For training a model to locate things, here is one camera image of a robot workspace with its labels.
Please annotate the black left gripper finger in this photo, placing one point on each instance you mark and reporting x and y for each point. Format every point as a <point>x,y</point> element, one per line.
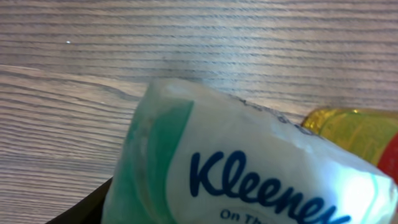
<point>87,211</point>

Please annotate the green white Kleenex tissue pack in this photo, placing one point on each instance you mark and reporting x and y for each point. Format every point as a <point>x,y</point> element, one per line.
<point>195,155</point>

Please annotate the yellow oil bottle silver cap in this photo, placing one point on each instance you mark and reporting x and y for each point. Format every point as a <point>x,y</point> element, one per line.
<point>368,133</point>

